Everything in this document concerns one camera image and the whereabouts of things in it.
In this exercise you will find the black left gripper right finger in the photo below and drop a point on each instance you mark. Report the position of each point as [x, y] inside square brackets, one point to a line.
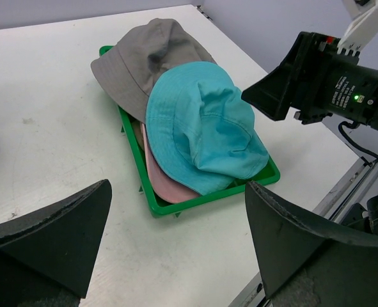
[308, 260]

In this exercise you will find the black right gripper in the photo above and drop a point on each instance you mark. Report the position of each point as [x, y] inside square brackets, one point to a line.
[319, 81]

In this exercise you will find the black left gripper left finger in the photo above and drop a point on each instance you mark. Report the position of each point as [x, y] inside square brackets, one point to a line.
[47, 256]

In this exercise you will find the teal bucket hat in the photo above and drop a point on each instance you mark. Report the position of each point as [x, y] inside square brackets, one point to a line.
[200, 131]

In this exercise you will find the grey bucket hat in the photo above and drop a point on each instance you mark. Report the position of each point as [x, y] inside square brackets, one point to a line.
[128, 71]

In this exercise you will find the green plastic tray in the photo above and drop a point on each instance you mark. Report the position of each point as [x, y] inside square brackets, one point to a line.
[159, 207]

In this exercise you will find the pink baseball cap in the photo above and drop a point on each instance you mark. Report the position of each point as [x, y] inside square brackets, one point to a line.
[164, 187]

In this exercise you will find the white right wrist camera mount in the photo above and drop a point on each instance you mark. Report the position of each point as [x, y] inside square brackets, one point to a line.
[363, 26]

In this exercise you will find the aluminium frame rail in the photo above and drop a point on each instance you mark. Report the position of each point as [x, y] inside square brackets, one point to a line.
[345, 204]

